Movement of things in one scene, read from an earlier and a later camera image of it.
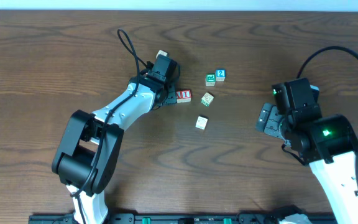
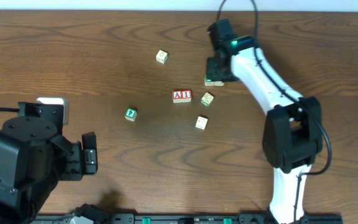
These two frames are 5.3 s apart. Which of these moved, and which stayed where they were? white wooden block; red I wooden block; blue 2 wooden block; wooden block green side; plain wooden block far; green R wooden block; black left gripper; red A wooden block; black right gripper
Moved: black right gripper; blue 2 wooden block; black left gripper
Stayed: green R wooden block; plain wooden block far; red I wooden block; white wooden block; wooden block green side; red A wooden block
